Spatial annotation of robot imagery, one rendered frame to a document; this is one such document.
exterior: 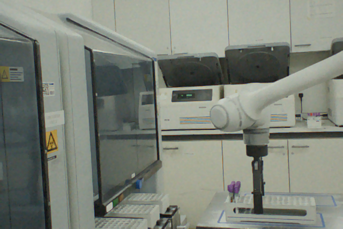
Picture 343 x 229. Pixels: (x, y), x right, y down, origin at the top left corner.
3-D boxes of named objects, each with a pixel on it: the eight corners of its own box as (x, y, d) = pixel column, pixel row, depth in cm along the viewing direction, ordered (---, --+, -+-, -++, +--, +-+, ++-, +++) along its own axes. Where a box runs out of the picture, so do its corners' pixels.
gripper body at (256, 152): (267, 146, 140) (268, 174, 141) (268, 142, 149) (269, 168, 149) (244, 146, 142) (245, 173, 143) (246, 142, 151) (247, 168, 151)
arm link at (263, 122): (249, 125, 153) (230, 130, 142) (247, 82, 152) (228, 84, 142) (277, 126, 146) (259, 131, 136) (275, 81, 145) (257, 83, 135)
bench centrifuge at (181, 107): (153, 131, 354) (149, 54, 350) (172, 123, 414) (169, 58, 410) (219, 130, 339) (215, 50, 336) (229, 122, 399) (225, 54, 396)
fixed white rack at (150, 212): (72, 229, 149) (71, 212, 149) (84, 220, 159) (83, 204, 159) (153, 231, 143) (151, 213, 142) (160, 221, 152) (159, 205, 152)
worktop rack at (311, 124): (321, 128, 319) (321, 120, 318) (307, 128, 322) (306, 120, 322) (321, 124, 347) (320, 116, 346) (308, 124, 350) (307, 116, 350)
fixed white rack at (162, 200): (90, 215, 164) (89, 199, 164) (100, 207, 174) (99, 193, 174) (164, 217, 158) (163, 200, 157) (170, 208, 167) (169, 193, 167)
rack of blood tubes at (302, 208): (225, 220, 145) (224, 202, 145) (229, 212, 155) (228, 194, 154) (316, 224, 137) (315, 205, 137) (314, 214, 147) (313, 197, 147)
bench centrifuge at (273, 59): (224, 130, 339) (220, 44, 336) (230, 122, 400) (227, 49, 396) (296, 128, 327) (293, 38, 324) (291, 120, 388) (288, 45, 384)
